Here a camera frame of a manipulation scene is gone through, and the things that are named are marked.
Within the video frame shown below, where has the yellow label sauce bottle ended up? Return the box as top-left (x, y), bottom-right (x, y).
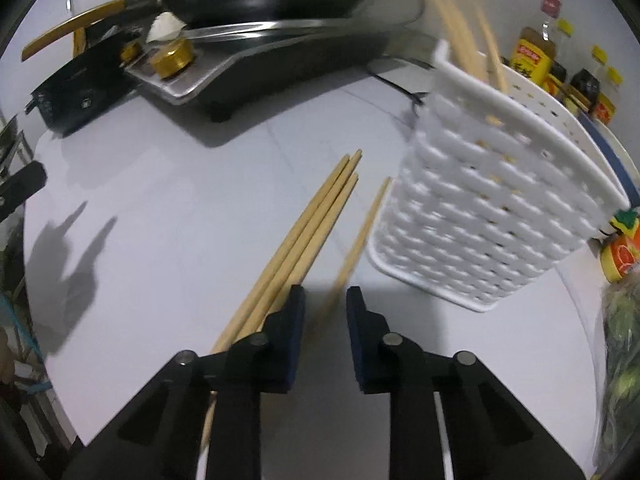
top-left (510, 26), bottom-right (557, 86)

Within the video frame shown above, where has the dark bottle brown label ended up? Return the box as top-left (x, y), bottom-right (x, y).
top-left (567, 69), bottom-right (603, 113)

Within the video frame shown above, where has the clear bottle red yellow cap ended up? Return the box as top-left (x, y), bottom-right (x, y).
top-left (540, 0), bottom-right (574, 61)

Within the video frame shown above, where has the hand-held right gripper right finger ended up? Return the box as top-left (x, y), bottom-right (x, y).
top-left (346, 286), bottom-right (586, 480)

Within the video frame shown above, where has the yellow green sponge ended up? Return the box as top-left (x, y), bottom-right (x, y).
top-left (602, 207), bottom-right (640, 237)

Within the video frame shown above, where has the silver induction stove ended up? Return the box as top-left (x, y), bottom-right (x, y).
top-left (122, 0), bottom-right (431, 123)

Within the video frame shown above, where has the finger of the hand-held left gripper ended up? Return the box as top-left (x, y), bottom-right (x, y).
top-left (0, 161), bottom-right (48, 223)

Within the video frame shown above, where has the white lump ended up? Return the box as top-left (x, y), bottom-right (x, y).
top-left (145, 11), bottom-right (185, 45)

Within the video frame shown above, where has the black stove cable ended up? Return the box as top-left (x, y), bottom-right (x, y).
top-left (369, 57), bottom-right (433, 111)

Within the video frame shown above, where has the white plastic utensil basket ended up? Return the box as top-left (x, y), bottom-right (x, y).
top-left (365, 37), bottom-right (632, 313)

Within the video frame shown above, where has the yellow cap bottle orange label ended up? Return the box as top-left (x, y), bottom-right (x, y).
top-left (592, 45), bottom-right (624, 127)

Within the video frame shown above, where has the wooden chopstick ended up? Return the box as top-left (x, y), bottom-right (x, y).
top-left (250, 174), bottom-right (360, 335)
top-left (199, 154), bottom-right (351, 461)
top-left (425, 0), bottom-right (490, 85)
top-left (409, 0), bottom-right (476, 81)
top-left (452, 0), bottom-right (510, 95)
top-left (231, 149), bottom-right (363, 345)
top-left (310, 176), bottom-right (393, 331)

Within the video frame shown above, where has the clear plastic bag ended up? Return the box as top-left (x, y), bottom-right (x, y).
top-left (592, 270), bottom-right (640, 480)

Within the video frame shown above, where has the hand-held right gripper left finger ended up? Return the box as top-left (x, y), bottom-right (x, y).
top-left (62, 284), bottom-right (307, 480)

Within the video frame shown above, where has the white orange detergent bottle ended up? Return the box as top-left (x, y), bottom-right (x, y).
top-left (599, 232), bottom-right (640, 285)

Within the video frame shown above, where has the black appliance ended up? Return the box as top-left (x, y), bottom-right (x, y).
top-left (27, 35), bottom-right (148, 137)

